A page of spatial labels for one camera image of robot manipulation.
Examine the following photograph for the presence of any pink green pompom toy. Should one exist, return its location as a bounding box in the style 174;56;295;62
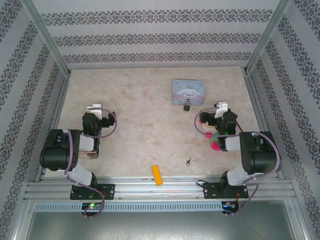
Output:
204;131;223;152

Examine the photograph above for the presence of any blue cartoon tin box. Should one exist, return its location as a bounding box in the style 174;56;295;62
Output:
171;78;205;106

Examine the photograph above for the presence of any yellow rectangular block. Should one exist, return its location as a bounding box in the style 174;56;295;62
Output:
150;164;164;187

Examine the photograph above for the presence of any circuit board with green light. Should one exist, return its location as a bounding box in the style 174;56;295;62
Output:
81;202;104;211

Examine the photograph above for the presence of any grey sheet metal tray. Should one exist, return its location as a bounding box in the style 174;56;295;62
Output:
14;199;316;240

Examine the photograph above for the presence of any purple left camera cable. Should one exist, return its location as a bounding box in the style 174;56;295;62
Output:
79;109;119;139

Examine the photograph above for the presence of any purple camera cable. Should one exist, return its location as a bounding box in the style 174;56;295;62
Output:
79;109;119;139
194;106;221;136

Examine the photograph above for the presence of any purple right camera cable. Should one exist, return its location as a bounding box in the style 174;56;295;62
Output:
194;106;221;136

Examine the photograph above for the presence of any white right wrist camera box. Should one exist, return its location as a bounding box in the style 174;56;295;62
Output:
215;100;230;119

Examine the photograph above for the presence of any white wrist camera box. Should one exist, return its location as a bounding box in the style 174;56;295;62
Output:
215;100;230;119
86;103;104;120

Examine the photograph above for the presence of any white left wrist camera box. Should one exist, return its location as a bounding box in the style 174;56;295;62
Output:
86;103;104;120

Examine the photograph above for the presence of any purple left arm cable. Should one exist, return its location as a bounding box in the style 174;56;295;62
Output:
64;128;106;219

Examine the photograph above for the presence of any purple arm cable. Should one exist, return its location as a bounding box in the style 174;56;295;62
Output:
233;130;281;217
64;128;106;219

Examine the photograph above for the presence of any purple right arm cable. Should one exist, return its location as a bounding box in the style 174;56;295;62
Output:
233;130;281;217

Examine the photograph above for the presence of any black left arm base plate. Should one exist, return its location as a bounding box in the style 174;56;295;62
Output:
69;183;116;201

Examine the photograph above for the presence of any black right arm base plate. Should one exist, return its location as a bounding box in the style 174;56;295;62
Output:
203;180;250;200

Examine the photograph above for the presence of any aluminium mounting rail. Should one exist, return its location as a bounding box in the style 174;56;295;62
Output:
24;175;294;201

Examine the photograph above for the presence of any aluminium frame post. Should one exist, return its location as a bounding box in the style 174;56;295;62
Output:
19;0;73;77
244;0;294;75

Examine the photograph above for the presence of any white slotted cable duct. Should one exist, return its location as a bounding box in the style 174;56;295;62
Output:
33;201;240;213

